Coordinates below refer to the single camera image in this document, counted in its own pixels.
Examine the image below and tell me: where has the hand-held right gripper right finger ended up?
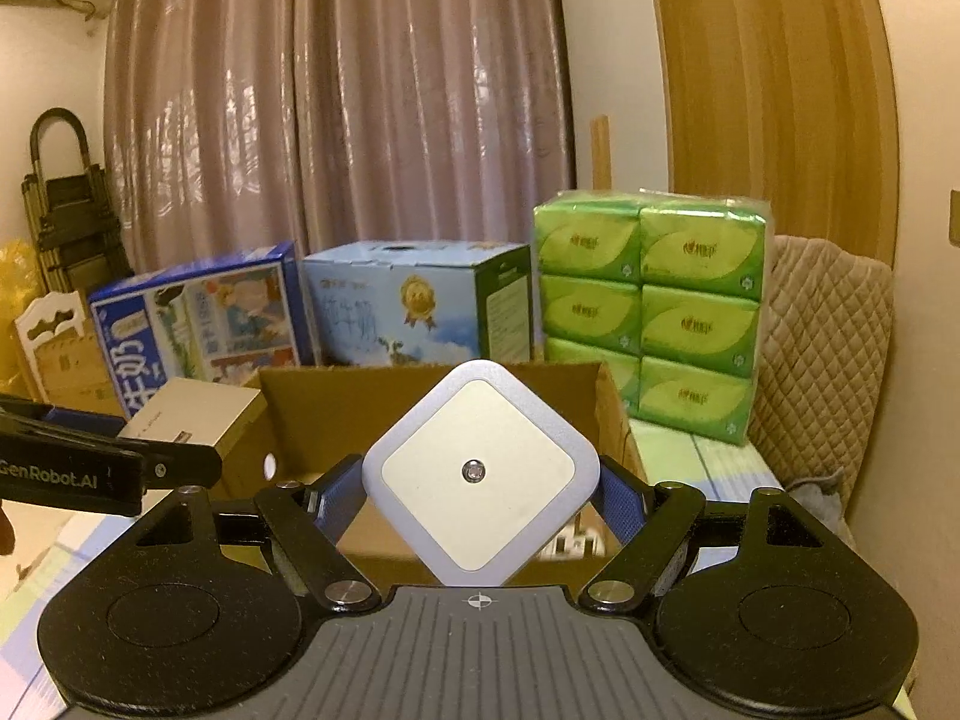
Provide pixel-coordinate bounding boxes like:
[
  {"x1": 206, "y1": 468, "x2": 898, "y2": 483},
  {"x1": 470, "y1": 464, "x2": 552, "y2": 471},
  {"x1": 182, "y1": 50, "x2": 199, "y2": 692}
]
[{"x1": 581, "y1": 457, "x2": 835, "y2": 614}]

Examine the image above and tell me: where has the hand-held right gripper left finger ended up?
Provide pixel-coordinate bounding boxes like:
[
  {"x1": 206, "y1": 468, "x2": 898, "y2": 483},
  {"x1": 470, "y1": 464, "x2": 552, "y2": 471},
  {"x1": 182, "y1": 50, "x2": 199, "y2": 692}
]
[{"x1": 131, "y1": 454, "x2": 382, "y2": 611}]

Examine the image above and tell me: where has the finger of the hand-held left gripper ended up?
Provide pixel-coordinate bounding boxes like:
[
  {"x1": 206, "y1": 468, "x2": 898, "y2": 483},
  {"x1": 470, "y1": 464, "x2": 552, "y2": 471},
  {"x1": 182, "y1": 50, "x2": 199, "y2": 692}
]
[
  {"x1": 0, "y1": 418, "x2": 224, "y2": 492},
  {"x1": 0, "y1": 394, "x2": 126, "y2": 440}
]

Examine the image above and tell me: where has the brown cardboard box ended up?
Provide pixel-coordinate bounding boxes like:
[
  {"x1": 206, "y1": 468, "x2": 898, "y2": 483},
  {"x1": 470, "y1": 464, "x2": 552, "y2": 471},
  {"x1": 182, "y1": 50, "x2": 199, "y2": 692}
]
[{"x1": 210, "y1": 360, "x2": 650, "y2": 593}]

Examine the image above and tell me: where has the white square night light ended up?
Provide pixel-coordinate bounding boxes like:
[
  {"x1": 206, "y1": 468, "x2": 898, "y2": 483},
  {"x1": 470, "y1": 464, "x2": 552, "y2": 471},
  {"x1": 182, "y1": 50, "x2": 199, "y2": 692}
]
[{"x1": 361, "y1": 360, "x2": 602, "y2": 587}]

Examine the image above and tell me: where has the checkered tablecloth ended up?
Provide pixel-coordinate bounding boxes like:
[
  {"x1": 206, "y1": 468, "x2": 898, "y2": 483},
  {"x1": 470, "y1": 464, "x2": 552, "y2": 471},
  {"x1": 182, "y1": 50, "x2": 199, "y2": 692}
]
[{"x1": 0, "y1": 420, "x2": 923, "y2": 720}]

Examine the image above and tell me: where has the yellow plastic bag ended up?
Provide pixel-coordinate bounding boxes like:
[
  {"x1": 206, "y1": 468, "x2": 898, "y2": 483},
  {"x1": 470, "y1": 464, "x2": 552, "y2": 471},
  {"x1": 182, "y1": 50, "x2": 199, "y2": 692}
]
[{"x1": 0, "y1": 238, "x2": 42, "y2": 398}]

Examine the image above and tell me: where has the dark blue milk carton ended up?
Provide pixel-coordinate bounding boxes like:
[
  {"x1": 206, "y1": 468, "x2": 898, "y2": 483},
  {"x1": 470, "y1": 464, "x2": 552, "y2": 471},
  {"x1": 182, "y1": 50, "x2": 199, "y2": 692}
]
[{"x1": 88, "y1": 241, "x2": 302, "y2": 421}]

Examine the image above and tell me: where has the light blue milk carton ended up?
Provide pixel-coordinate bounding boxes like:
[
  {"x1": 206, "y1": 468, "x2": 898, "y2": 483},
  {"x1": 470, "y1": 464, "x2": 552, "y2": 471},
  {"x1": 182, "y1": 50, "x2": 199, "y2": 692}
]
[{"x1": 301, "y1": 240, "x2": 535, "y2": 368}]

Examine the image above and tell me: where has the folded black step ladder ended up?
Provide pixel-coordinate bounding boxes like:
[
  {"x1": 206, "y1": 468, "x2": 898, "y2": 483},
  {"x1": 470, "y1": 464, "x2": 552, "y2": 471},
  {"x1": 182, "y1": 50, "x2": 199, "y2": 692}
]
[{"x1": 21, "y1": 106, "x2": 136, "y2": 293}]

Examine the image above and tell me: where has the green tissue multipack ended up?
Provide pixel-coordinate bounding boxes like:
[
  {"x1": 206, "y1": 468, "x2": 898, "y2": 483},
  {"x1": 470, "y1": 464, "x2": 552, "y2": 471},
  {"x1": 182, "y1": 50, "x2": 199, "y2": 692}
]
[{"x1": 531, "y1": 191, "x2": 773, "y2": 445}]

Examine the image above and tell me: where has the grey cloth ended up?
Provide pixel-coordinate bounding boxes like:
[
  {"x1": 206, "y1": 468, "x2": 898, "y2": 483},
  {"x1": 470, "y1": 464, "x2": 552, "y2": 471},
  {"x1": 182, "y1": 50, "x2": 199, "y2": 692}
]
[{"x1": 791, "y1": 469, "x2": 852, "y2": 515}]

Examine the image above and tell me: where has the beige quilted chair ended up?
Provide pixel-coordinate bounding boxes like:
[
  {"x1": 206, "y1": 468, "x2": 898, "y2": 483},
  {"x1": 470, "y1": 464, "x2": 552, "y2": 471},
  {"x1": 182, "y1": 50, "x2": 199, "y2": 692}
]
[{"x1": 746, "y1": 235, "x2": 897, "y2": 533}]

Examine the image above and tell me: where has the wooden slat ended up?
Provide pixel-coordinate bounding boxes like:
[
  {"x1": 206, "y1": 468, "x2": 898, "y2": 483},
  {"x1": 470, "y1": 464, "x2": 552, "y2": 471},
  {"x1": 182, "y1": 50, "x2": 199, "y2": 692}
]
[{"x1": 591, "y1": 115, "x2": 614, "y2": 196}]

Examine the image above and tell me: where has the pink curtain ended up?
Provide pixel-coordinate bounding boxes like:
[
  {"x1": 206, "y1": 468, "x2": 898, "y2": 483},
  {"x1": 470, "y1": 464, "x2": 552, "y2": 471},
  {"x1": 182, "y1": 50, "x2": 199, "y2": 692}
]
[{"x1": 101, "y1": 0, "x2": 578, "y2": 275}]

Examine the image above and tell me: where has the wooden door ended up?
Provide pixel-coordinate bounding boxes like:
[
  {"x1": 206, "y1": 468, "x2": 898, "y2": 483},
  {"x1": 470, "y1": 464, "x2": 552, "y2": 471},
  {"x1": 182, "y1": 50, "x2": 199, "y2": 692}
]
[{"x1": 641, "y1": 0, "x2": 901, "y2": 263}]

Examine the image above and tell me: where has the beige carton with white handle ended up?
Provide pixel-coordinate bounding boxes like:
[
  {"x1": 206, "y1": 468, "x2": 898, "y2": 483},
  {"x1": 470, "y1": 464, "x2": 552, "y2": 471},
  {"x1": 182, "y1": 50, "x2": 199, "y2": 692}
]
[{"x1": 13, "y1": 289, "x2": 125, "y2": 417}]

